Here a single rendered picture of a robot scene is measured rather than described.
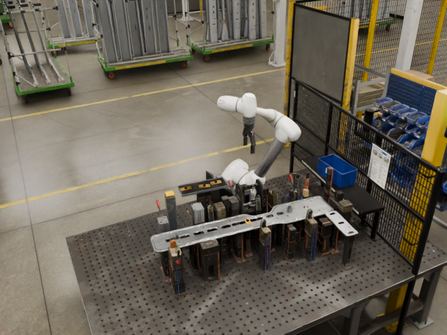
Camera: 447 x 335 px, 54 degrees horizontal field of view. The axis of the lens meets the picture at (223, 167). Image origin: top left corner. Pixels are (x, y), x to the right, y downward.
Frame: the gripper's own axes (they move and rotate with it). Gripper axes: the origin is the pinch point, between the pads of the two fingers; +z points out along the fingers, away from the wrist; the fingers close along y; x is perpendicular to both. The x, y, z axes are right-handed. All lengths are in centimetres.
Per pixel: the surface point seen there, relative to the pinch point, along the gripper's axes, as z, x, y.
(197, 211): 36, -45, 13
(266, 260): 68, -5, 46
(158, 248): 46, -79, 31
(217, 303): 76, -49, 64
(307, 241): 61, 28, 46
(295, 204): 46, 31, 19
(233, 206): 41.7, -16.4, 9.4
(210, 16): 54, 210, -728
